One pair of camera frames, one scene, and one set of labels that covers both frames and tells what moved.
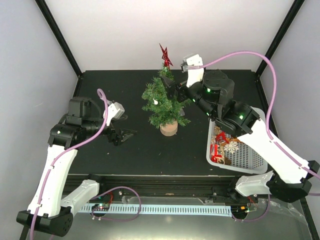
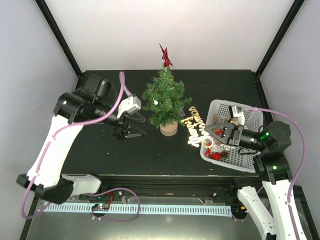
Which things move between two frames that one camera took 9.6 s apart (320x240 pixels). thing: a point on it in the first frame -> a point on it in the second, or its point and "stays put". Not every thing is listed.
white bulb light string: [155, 102] stays put
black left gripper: [117, 139] -> [122, 132]
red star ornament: [165, 57] stays put
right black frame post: [287, 22] stays put
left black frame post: [49, 17] stays put
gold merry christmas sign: [221, 151] -> [197, 131]
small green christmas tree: [163, 108] stays put
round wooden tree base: [169, 129] stays put
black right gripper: [181, 95] -> [230, 133]
